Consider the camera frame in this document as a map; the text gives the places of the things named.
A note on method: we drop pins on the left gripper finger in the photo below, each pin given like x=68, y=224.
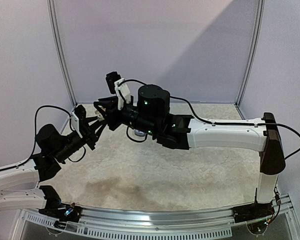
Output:
x=97, y=129
x=91, y=122

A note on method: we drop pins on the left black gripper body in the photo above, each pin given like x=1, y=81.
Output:
x=88, y=136

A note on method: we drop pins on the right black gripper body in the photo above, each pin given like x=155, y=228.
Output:
x=112, y=115

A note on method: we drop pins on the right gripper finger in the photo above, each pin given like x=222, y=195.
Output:
x=102, y=108
x=108, y=100

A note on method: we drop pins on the purple earbud charging case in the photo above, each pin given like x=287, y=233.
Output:
x=139, y=133

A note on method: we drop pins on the white earbud case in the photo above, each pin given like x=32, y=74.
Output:
x=99, y=116

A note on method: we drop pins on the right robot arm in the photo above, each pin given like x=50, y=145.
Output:
x=152, y=116

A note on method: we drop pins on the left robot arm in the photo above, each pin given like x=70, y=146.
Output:
x=20, y=183

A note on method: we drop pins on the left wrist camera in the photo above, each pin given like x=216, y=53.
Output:
x=77, y=117

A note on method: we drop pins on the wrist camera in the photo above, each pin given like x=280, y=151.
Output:
x=118, y=86
x=77, y=117

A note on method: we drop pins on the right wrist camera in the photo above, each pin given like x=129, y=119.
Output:
x=118, y=86

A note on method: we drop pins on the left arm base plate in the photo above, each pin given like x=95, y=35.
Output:
x=65, y=213

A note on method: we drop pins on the left aluminium corner post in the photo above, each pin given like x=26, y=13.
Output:
x=51, y=5

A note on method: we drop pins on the aluminium corner post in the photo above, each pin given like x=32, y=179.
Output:
x=252, y=51
x=51, y=5

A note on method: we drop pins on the aluminium front rail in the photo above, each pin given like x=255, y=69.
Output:
x=205, y=224

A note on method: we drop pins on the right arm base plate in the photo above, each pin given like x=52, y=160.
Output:
x=252, y=211

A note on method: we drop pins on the right aluminium corner post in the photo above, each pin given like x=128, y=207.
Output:
x=252, y=51

